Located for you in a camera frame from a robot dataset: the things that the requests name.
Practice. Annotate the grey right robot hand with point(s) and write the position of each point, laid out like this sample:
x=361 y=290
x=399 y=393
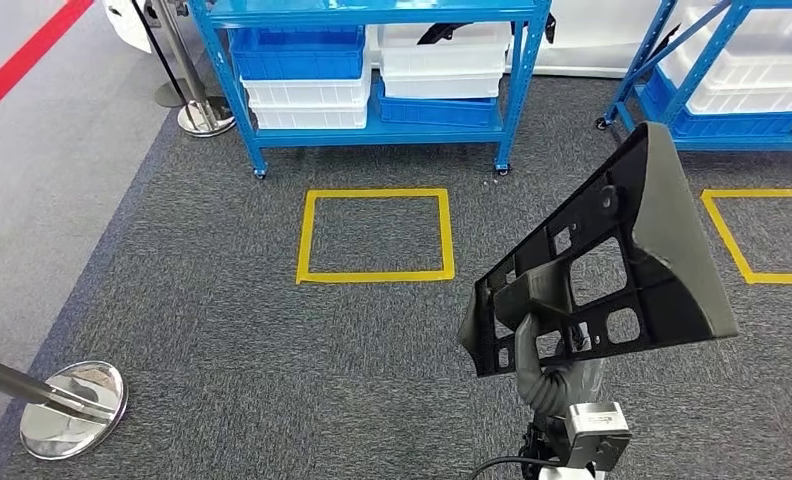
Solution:
x=527 y=351

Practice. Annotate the black plastic bracket part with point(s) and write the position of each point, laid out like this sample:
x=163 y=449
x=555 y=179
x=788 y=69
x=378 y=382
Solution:
x=674 y=252

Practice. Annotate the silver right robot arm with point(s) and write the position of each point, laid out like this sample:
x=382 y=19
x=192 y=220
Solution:
x=548 y=397

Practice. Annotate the blue metal shelf rack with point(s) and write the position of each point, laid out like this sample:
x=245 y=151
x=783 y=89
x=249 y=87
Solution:
x=740 y=144
x=376 y=134

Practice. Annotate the black part in bin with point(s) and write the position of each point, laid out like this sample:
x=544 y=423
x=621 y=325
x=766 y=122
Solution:
x=439 y=32

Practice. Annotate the yellow floor tape square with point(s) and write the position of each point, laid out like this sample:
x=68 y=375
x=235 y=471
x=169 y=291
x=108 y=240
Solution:
x=727 y=232
x=376 y=275

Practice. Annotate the blue plastic bin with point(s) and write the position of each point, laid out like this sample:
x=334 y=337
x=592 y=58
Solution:
x=296 y=63
x=734 y=124
x=436 y=112

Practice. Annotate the white car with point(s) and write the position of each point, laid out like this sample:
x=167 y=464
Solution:
x=581 y=40

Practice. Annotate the black stanchion with dark base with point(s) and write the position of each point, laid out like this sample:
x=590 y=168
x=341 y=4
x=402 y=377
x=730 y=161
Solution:
x=171 y=94

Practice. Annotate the red barrier belt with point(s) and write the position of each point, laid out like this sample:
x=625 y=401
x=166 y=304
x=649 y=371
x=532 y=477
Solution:
x=25 y=66

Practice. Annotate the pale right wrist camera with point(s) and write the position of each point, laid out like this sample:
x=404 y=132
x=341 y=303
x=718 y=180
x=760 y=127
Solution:
x=595 y=434

